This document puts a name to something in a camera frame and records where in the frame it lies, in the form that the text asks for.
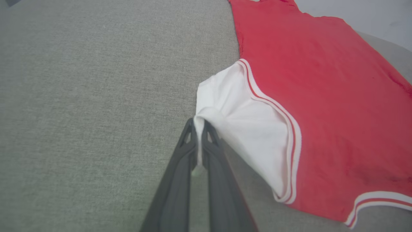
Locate red shirt with white trim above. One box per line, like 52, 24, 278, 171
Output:
192, 0, 412, 230

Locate grey fabric sofa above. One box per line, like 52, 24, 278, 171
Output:
0, 0, 412, 232

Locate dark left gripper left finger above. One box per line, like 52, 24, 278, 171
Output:
139, 118, 198, 232

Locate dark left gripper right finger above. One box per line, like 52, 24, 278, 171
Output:
201, 119, 258, 232

